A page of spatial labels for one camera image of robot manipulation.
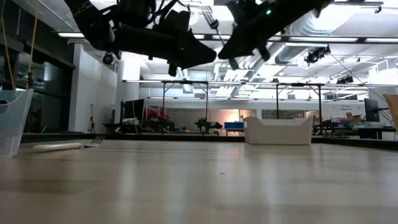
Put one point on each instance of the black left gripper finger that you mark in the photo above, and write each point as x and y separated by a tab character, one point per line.
196	46
196	60

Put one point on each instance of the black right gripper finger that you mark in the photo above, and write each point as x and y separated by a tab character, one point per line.
245	46
236	39

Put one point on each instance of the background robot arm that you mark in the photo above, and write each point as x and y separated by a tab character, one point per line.
206	124

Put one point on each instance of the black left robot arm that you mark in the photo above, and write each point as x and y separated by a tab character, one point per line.
93	25

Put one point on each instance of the black computer monitor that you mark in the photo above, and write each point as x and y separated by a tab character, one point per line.
371	109
133	109

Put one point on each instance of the black ceiling-mounted device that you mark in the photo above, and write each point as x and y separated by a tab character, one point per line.
345	80
317	54

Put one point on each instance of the blue crate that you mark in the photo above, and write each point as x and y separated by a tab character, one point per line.
234	125

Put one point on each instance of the white plastic bin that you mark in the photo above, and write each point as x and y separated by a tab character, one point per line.
276	133

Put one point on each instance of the clear plastic bin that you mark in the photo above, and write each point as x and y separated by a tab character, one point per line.
15	124

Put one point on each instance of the orange plastic bin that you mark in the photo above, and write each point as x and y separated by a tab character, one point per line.
393	109

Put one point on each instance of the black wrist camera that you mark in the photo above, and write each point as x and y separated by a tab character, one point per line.
107	58

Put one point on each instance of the black aluminium table frame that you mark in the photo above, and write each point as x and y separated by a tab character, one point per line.
186	137

